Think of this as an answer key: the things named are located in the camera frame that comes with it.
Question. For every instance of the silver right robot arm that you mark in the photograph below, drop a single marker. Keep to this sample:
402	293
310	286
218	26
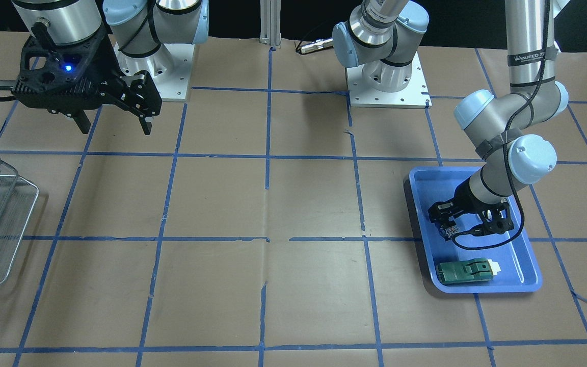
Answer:
138	27

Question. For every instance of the red emergency stop button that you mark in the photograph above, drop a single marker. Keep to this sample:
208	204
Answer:
448	232

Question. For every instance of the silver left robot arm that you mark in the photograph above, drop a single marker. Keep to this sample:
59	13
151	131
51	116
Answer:
383	38

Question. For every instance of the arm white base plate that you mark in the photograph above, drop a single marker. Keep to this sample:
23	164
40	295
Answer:
378	85
170	68

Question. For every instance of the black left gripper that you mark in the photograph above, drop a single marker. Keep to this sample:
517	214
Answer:
465	199

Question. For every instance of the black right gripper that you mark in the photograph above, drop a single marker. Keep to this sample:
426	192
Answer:
103	57

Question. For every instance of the green terminal block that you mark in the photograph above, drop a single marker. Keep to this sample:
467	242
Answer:
467	271

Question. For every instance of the aluminium frame post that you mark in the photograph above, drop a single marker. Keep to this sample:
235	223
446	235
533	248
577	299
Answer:
270	12

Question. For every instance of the blue plastic tray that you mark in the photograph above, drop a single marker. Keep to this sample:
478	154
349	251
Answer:
519	269

